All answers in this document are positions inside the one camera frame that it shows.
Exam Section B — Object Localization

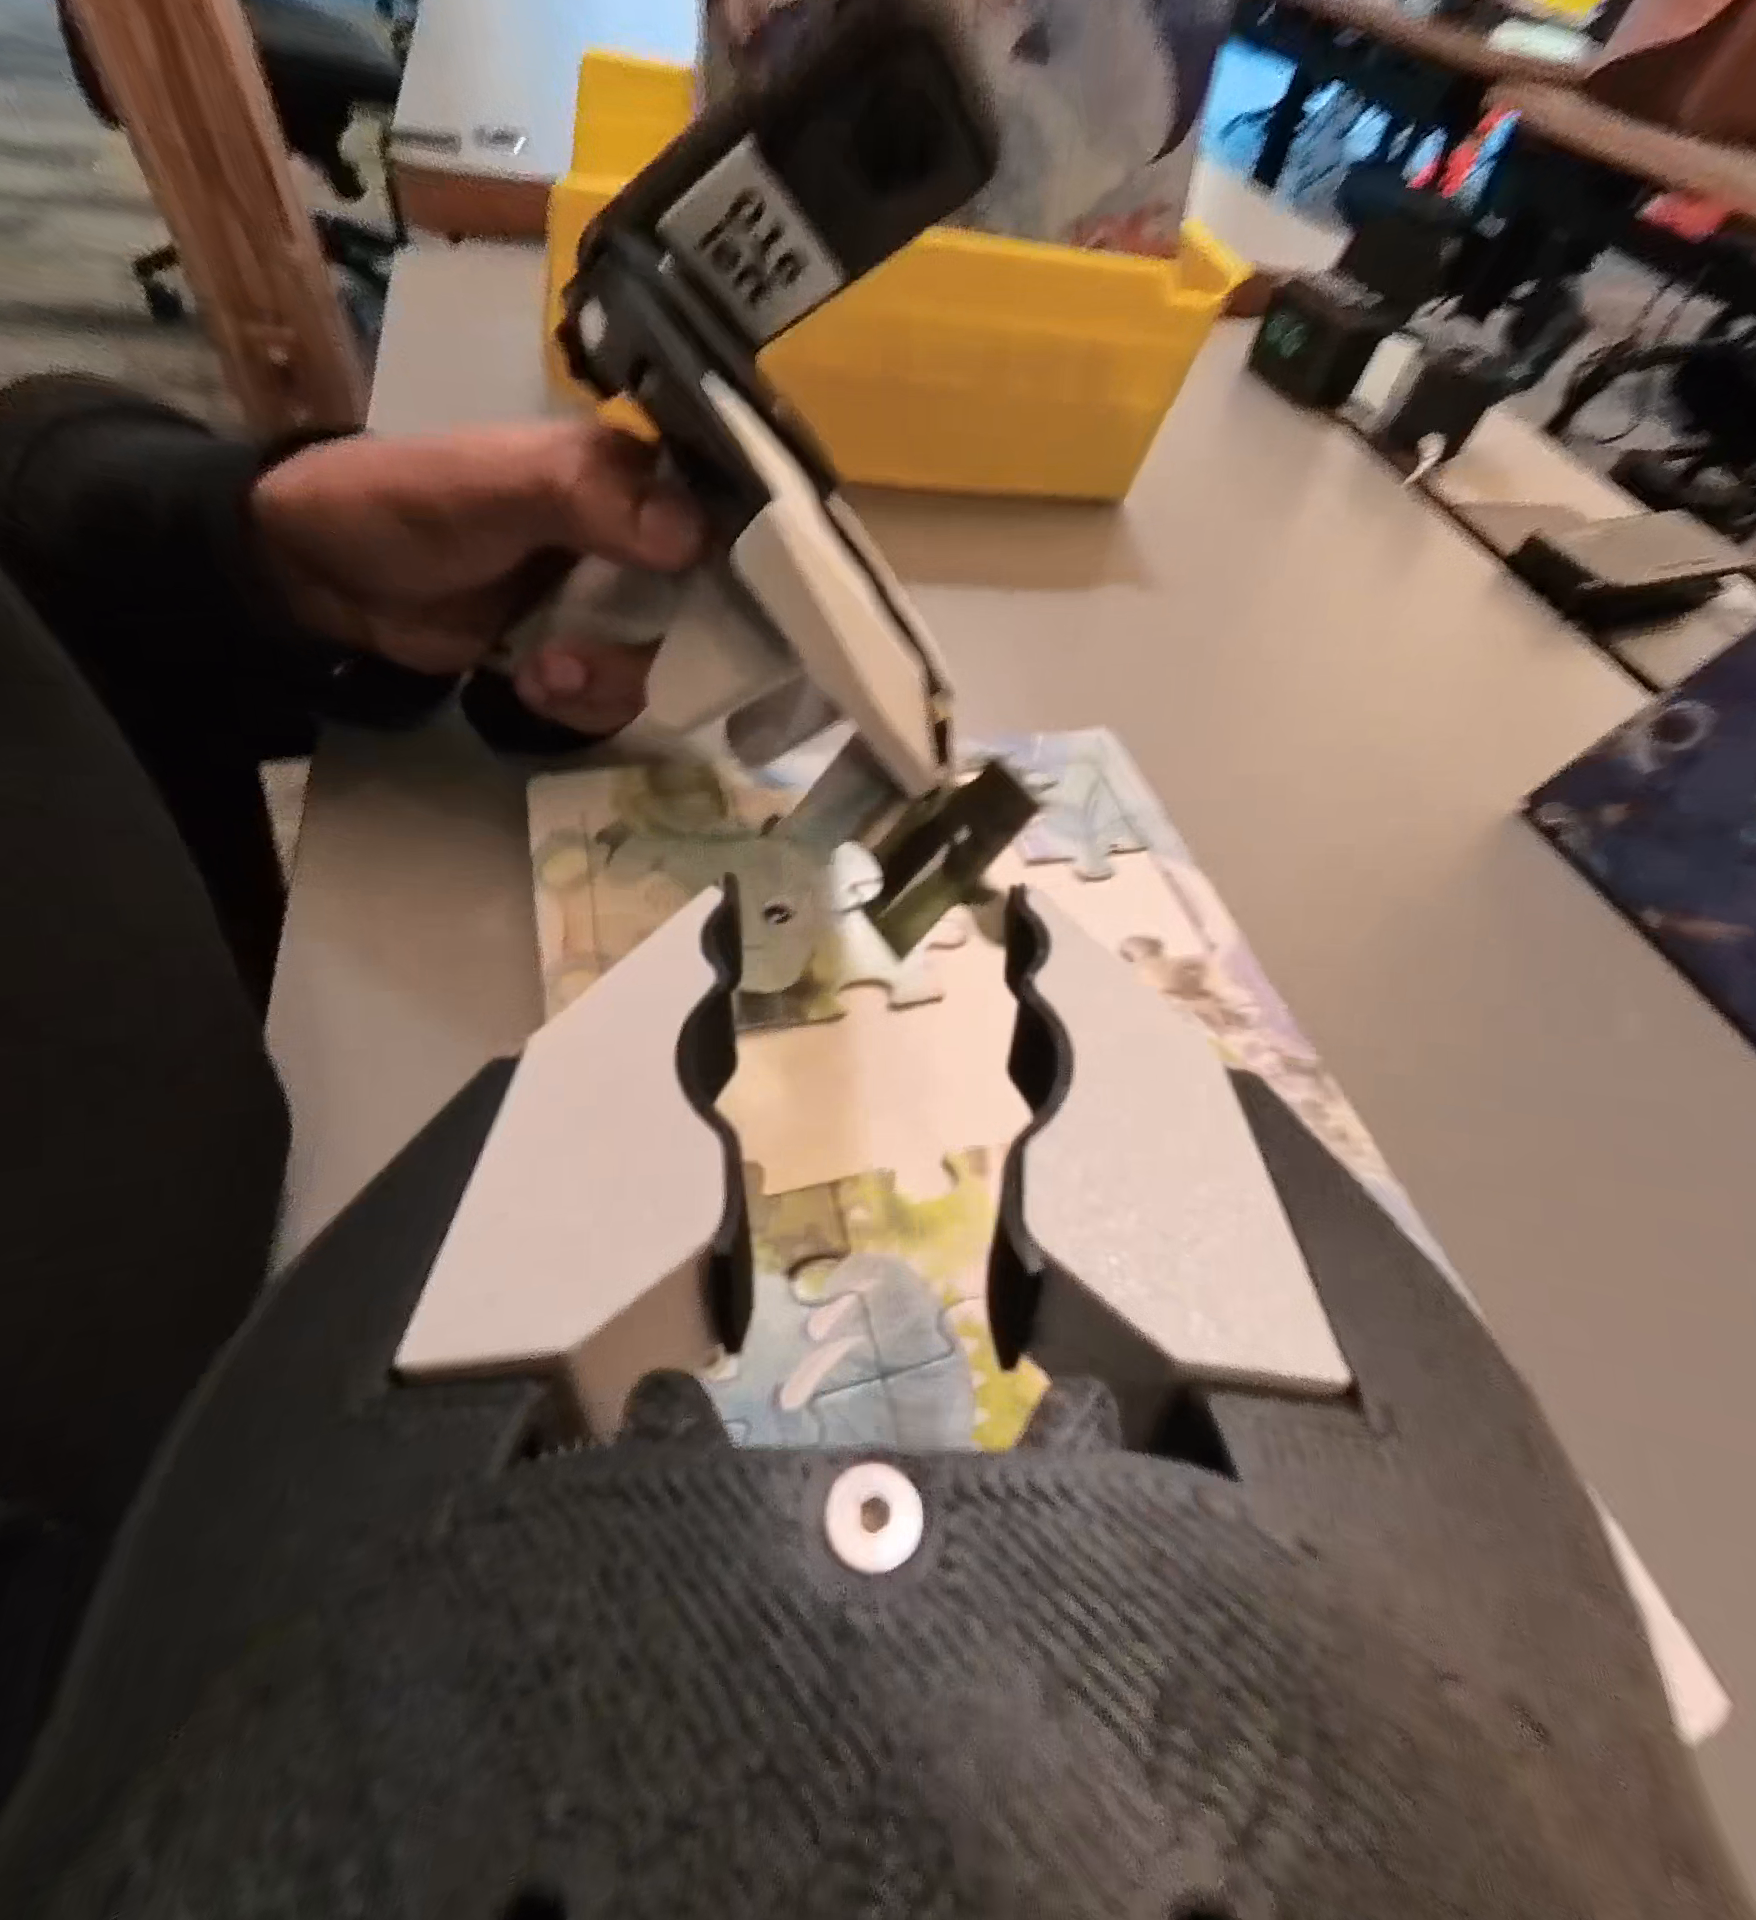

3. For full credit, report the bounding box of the dinosaur jigsaw puzzle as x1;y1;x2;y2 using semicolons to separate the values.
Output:
524;729;1733;1752

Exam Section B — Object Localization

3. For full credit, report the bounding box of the flat black device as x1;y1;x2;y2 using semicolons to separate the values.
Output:
1508;511;1756;632

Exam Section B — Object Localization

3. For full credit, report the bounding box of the tangle of black cables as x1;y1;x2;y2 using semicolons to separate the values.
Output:
1559;291;1756;532

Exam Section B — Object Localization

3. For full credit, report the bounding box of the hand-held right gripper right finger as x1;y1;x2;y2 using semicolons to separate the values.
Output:
988;884;1355;1395

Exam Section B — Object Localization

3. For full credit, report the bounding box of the white side table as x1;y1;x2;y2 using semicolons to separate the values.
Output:
385;0;705;243

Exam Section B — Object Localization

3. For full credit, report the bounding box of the yellow plastic bin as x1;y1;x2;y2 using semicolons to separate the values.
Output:
541;51;1249;506

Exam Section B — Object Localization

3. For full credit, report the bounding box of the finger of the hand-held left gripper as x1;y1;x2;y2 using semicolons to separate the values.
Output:
697;374;947;808
825;477;958;766

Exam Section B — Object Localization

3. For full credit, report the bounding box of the black office chair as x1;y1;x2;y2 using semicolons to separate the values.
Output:
136;0;404;325

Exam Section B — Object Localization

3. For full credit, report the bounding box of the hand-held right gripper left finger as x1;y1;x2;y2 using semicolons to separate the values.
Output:
397;880;756;1438

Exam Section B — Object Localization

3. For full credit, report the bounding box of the wooden post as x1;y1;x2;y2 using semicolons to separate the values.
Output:
63;0;365;439

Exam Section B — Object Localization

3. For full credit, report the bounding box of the brown wooden table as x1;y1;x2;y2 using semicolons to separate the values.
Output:
1287;0;1756;249

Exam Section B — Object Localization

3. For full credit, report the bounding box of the illustrated puzzle box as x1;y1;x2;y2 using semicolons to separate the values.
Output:
697;0;1199;249

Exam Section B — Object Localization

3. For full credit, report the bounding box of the person's left forearm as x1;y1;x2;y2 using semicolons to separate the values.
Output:
0;374;317;707

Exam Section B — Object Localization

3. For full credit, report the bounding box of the dark olive puzzle piece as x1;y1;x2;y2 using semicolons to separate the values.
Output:
861;755;1040;952

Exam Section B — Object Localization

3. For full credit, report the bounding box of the small white box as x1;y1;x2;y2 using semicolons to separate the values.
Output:
1348;337;1425;425

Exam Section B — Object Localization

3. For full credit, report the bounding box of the space jigsaw puzzle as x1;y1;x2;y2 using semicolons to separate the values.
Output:
1524;592;1756;1126

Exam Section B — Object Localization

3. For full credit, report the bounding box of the person's left hand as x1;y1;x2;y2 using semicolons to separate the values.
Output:
251;418;705;733

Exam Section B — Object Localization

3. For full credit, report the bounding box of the black charger box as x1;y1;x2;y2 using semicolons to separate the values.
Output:
1249;273;1399;404

